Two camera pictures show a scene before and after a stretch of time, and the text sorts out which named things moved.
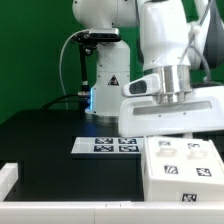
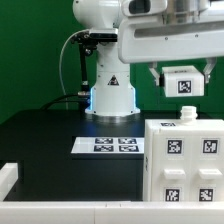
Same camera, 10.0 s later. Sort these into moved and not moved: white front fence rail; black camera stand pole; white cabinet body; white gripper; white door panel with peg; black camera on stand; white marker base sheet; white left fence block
Moved: white gripper; white door panel with peg
Not moved: white cabinet body; white front fence rail; black camera on stand; white left fence block; black camera stand pole; white marker base sheet
